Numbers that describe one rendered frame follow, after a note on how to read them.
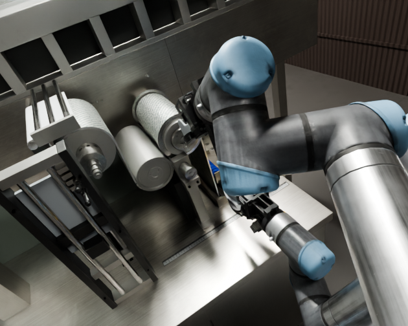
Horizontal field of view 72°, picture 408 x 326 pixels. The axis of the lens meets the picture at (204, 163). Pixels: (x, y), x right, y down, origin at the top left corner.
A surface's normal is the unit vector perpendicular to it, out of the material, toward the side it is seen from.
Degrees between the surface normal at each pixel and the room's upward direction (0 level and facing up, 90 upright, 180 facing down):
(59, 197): 90
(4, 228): 90
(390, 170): 18
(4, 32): 90
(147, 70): 90
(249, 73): 50
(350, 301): 57
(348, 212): 66
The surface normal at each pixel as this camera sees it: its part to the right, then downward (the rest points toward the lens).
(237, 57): 0.22, -0.12
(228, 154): -0.66, 0.01
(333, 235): -0.24, -0.74
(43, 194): 0.48, 0.47
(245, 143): -0.21, -0.07
